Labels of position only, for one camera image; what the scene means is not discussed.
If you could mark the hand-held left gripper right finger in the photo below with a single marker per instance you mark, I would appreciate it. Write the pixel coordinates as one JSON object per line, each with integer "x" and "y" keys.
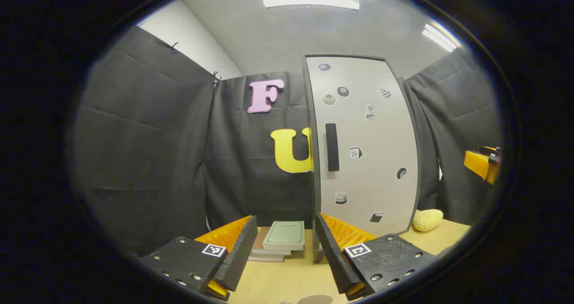
{"x": 334, "y": 259}

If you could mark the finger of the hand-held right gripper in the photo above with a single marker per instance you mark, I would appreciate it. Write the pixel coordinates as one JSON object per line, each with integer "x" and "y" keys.
{"x": 479, "y": 165}
{"x": 489, "y": 149}

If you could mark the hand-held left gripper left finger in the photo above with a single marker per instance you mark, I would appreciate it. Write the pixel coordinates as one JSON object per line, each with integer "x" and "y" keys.
{"x": 240, "y": 254}

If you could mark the grey cabinet door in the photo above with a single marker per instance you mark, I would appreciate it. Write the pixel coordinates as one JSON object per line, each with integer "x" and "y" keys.
{"x": 376, "y": 160}

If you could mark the brown book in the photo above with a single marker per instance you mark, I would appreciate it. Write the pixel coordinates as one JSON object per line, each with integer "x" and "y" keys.
{"x": 259, "y": 241}

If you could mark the grey book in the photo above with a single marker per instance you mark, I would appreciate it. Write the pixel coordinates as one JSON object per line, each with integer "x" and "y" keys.
{"x": 264, "y": 258}

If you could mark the green notebook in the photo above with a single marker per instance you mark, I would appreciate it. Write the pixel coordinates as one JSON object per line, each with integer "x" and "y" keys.
{"x": 284, "y": 235}

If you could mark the yellow plush toy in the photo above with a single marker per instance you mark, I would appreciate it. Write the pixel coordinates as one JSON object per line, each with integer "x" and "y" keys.
{"x": 427, "y": 220}

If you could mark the black backdrop cloth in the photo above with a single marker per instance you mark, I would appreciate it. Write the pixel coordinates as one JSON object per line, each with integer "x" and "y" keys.
{"x": 148, "y": 160}

